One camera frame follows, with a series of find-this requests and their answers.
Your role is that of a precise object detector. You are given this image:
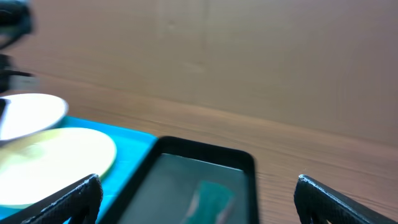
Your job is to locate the yellow-green plate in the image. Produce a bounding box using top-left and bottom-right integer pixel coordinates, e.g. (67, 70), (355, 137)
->
(1, 128), (117, 208)

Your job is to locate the green scrubbing sponge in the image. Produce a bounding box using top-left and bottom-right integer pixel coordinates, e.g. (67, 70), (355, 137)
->
(181, 181), (235, 224)

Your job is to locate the white plate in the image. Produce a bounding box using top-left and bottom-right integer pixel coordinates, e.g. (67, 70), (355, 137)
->
(1, 93), (69, 144)

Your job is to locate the black plastic tray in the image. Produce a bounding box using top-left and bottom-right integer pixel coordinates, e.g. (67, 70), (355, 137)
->
(98, 136), (260, 224)

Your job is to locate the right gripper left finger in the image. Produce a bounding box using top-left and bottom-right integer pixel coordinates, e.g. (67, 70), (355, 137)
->
(1, 174), (103, 224)

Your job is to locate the teal plastic tray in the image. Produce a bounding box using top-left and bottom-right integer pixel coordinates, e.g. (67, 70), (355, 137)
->
(1, 117), (155, 223)

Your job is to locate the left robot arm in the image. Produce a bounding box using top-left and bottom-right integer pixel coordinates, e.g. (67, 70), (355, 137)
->
(1, 0), (37, 93)

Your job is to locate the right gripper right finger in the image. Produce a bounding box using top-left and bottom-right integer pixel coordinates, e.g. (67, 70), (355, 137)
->
(294, 174), (397, 224)

